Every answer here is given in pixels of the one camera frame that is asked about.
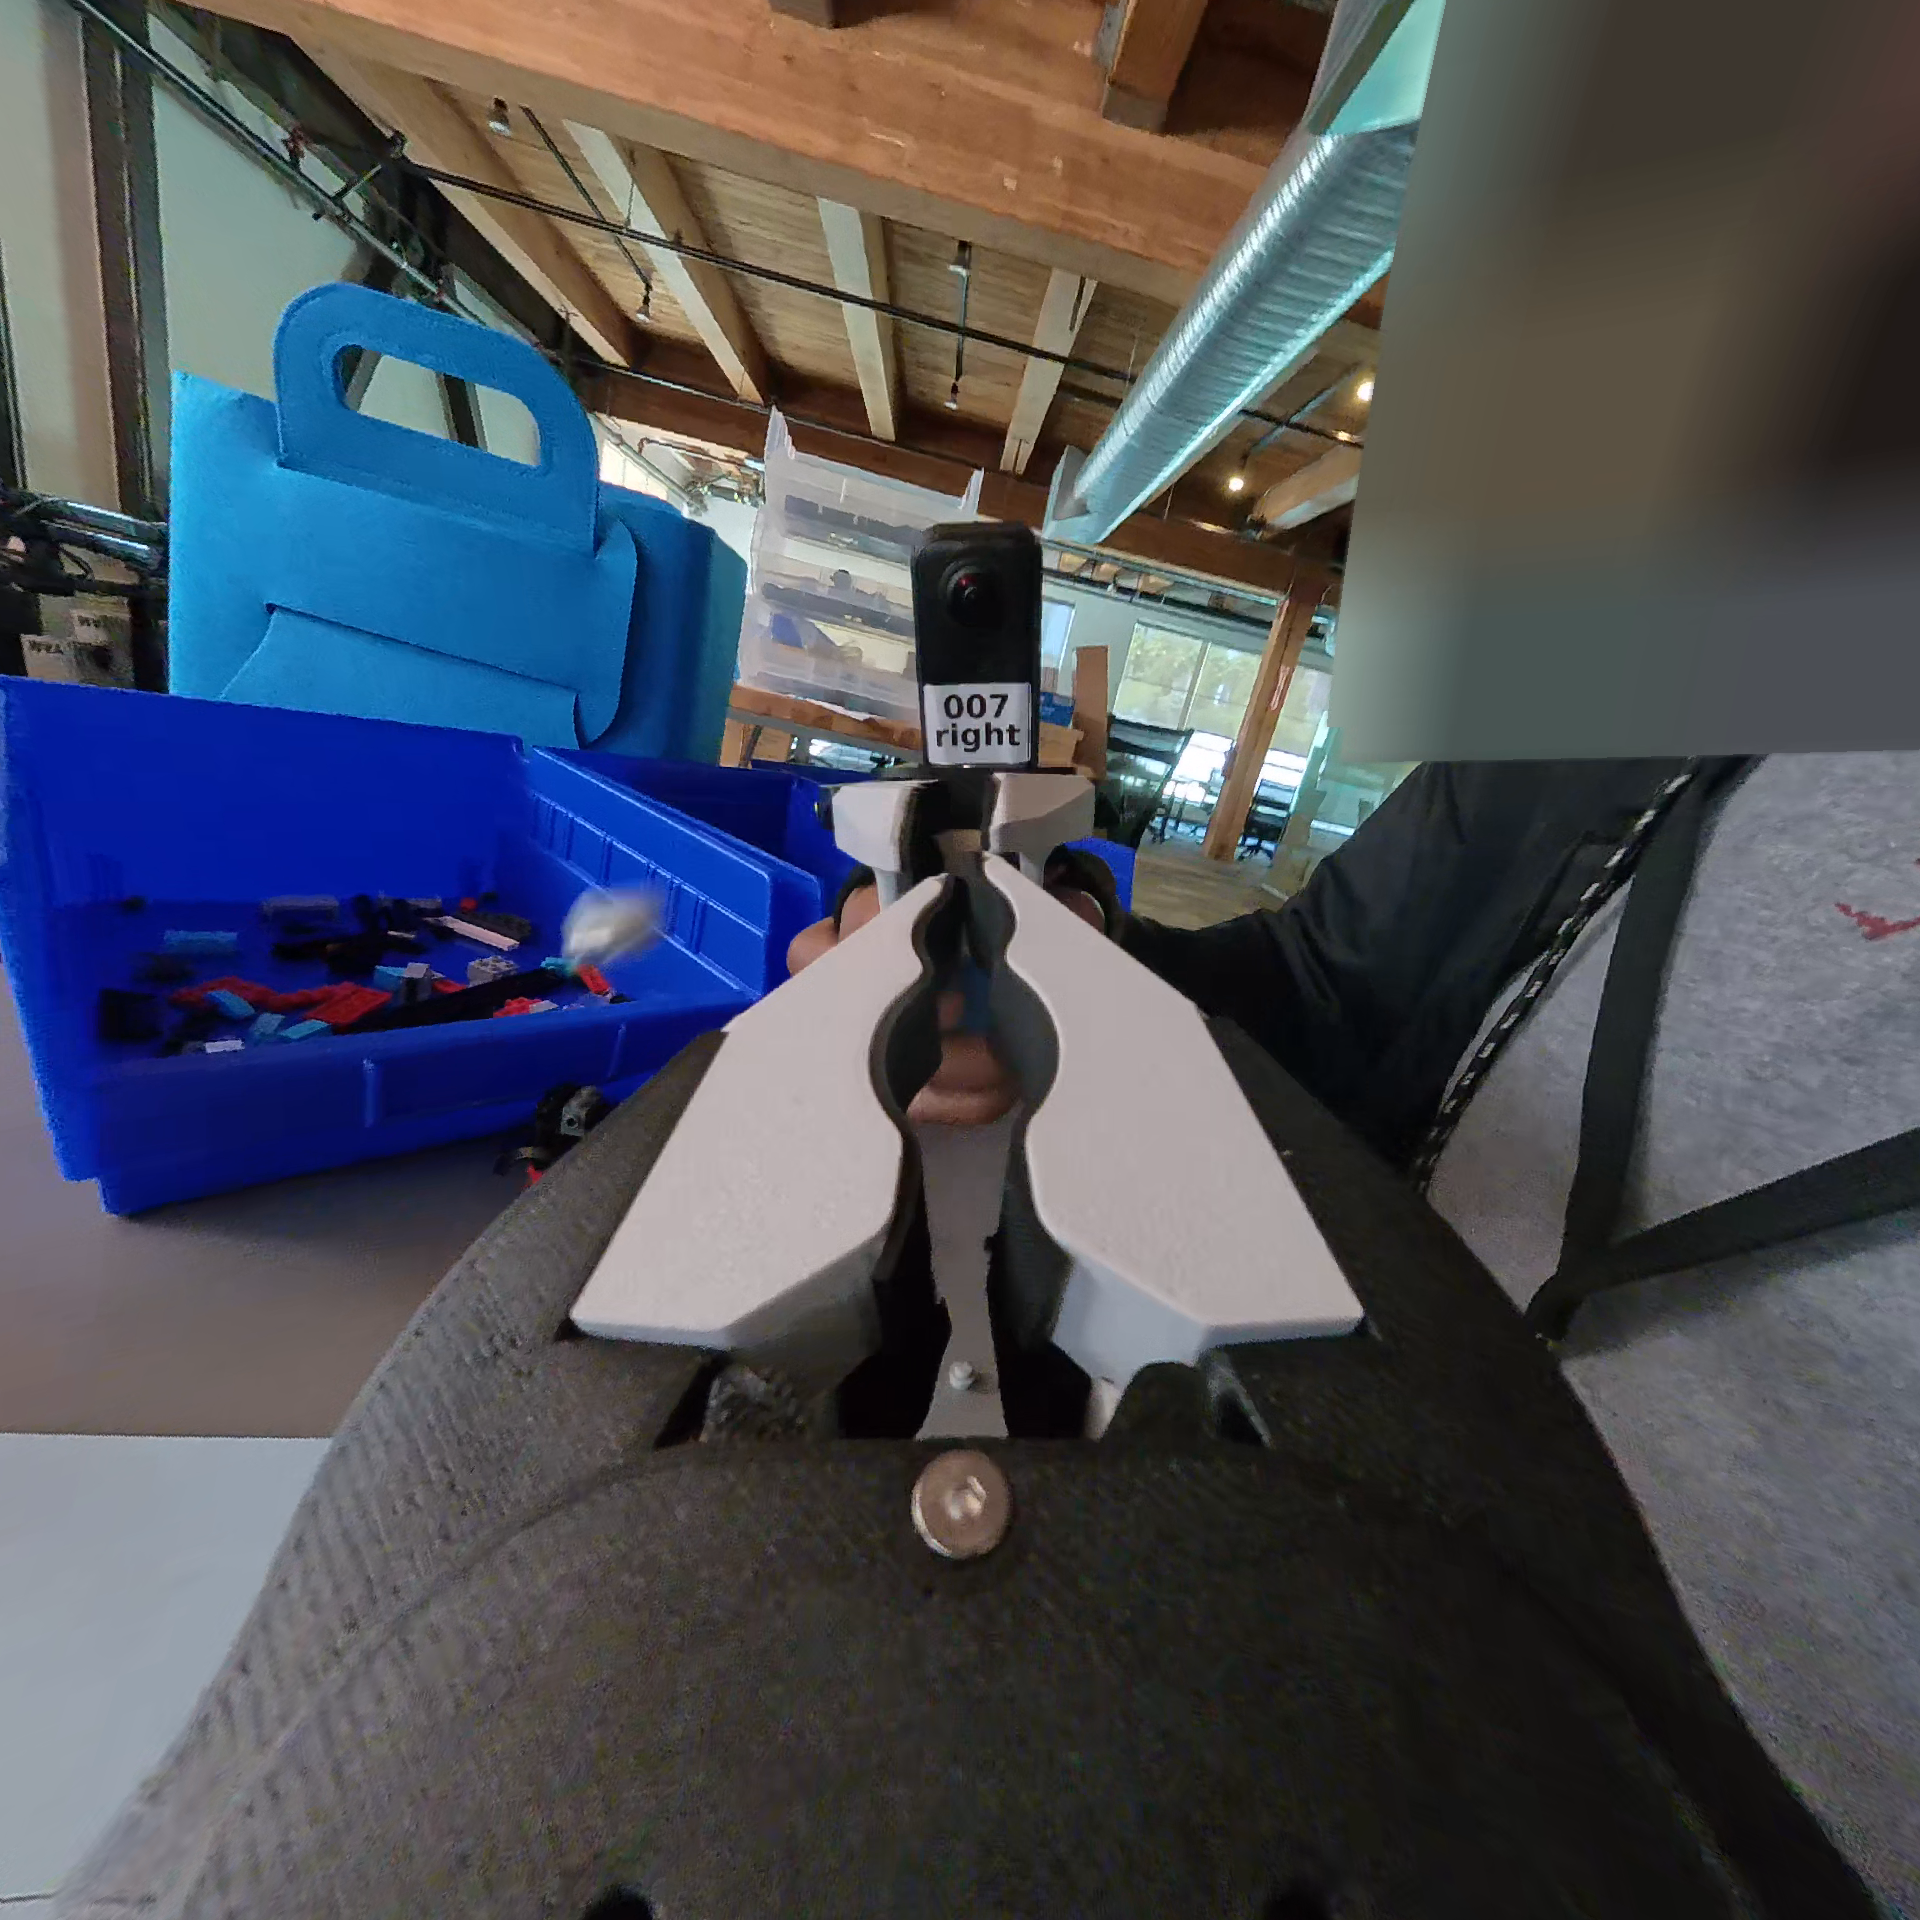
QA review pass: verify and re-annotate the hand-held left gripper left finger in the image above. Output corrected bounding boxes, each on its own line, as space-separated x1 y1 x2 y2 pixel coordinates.
567 874 970 1346

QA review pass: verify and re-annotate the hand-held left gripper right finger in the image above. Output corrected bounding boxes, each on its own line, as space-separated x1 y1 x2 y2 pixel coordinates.
971 856 1369 1383

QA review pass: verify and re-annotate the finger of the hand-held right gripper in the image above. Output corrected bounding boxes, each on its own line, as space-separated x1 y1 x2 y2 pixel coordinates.
830 784 923 905
982 777 1099 890

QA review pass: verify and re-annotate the small pale grey toy piece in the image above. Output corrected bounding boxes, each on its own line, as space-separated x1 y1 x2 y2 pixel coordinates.
558 882 666 966

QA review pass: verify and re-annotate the person's right forearm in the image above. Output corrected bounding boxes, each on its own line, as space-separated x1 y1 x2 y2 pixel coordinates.
1118 756 1517 1172

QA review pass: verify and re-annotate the person's right hand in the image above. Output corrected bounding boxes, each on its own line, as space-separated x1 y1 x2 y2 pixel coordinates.
785 849 1122 1129

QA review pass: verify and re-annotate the clear plastic drawer stack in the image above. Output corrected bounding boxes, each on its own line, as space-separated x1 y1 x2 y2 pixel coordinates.
735 408 987 726

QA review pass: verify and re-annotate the grey toy brick model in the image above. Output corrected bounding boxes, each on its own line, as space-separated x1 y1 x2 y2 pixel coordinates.
495 1083 614 1191

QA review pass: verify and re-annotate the pile of red black toy bricks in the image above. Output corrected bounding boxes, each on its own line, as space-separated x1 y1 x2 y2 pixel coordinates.
97 887 633 1058

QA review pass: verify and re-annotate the blue felt bag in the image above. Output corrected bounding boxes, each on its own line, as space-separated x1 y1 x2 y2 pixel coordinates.
166 281 749 763

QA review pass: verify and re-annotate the white flat sheet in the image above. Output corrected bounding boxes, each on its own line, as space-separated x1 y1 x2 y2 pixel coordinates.
0 1431 338 1899

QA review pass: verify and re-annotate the wooden support post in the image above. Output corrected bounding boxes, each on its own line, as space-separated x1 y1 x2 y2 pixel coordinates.
1201 577 1329 864

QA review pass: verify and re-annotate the black white braided cord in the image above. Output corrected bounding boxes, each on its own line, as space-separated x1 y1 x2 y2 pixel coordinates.
1411 756 1697 1186

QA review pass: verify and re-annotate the silver ventilation duct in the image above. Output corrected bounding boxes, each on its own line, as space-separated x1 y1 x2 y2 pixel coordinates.
1049 0 1420 548

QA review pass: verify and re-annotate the black lanyard strap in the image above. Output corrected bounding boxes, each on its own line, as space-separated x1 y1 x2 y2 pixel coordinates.
1530 756 1920 1342

